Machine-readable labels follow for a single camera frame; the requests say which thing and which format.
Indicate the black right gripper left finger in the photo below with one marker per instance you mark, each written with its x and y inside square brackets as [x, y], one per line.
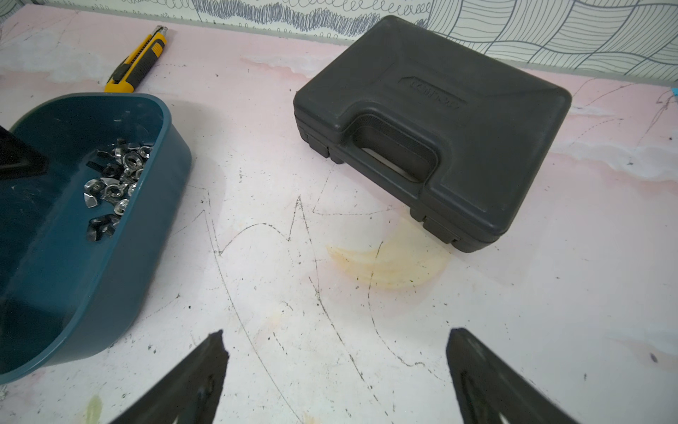
[189, 393]

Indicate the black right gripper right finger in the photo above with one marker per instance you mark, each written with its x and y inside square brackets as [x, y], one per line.
[489, 391]

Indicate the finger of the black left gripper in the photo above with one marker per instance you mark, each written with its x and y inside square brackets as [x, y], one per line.
[18, 159]

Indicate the black wing nut front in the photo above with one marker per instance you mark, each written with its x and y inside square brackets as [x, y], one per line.
[99, 227]

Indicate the teal plastic storage box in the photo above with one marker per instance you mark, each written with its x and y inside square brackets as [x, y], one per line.
[65, 297]

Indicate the yellow black utility knife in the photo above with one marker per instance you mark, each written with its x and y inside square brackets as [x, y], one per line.
[132, 71]

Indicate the black plastic tool case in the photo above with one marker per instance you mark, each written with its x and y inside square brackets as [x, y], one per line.
[456, 136]

